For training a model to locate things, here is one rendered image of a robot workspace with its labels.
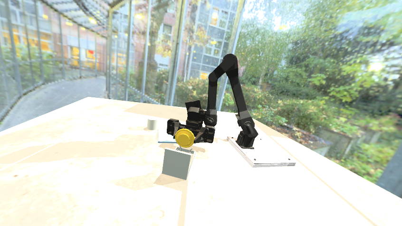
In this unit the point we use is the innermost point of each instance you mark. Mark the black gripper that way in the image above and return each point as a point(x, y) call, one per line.
point(202, 134)

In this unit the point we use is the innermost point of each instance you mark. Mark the yellow plate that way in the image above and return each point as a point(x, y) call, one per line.
point(184, 138)

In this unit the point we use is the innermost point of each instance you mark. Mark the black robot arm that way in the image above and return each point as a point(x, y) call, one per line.
point(195, 113)

